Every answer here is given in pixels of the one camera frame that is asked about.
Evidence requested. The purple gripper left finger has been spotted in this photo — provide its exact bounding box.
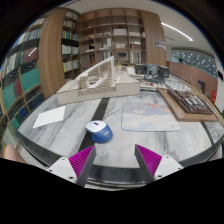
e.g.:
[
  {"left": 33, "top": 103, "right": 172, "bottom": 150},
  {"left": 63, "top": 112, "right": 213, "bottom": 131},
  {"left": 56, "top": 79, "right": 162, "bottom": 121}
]
[{"left": 47, "top": 145, "right": 96, "bottom": 187}]

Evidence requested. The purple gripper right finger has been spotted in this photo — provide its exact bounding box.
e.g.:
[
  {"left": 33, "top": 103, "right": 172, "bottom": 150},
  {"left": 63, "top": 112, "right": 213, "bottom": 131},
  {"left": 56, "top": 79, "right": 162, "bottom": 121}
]
[{"left": 134, "top": 144, "right": 183, "bottom": 183}]

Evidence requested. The blue and white computer mouse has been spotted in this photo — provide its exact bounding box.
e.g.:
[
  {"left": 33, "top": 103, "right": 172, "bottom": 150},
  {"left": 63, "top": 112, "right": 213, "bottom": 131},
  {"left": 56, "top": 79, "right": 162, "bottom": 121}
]
[{"left": 85, "top": 120, "right": 113, "bottom": 143}]

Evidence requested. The pastel patterned mouse pad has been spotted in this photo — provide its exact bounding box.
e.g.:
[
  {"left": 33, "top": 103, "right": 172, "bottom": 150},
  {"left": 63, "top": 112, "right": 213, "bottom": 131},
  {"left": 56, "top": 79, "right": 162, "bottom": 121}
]
[{"left": 121, "top": 103, "right": 180, "bottom": 132}]

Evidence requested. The white sheet of paper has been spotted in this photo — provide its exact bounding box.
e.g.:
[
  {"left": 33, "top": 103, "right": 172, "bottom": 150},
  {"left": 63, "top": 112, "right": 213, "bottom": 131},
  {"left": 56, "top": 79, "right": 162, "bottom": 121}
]
[{"left": 33, "top": 106, "right": 65, "bottom": 128}]

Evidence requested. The dark model on wooden board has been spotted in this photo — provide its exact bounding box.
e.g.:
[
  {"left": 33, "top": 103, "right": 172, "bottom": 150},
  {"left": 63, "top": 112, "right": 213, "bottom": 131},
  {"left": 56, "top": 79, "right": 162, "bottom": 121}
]
[{"left": 158, "top": 88, "right": 218, "bottom": 122}]

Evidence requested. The white site model at back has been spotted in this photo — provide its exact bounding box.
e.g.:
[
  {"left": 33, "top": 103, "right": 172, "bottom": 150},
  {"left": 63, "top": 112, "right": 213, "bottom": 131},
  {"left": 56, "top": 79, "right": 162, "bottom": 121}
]
[{"left": 165, "top": 78, "right": 195, "bottom": 94}]

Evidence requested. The white architectural building model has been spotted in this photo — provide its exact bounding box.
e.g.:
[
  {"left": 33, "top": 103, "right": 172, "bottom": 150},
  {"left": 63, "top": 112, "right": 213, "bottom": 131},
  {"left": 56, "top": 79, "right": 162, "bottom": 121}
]
[{"left": 56, "top": 56, "right": 140, "bottom": 105}]

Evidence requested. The large wooden bookshelf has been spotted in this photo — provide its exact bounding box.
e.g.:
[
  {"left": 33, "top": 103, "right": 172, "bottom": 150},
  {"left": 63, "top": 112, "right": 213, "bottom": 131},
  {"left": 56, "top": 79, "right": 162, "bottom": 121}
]
[{"left": 0, "top": 7, "right": 166, "bottom": 133}]

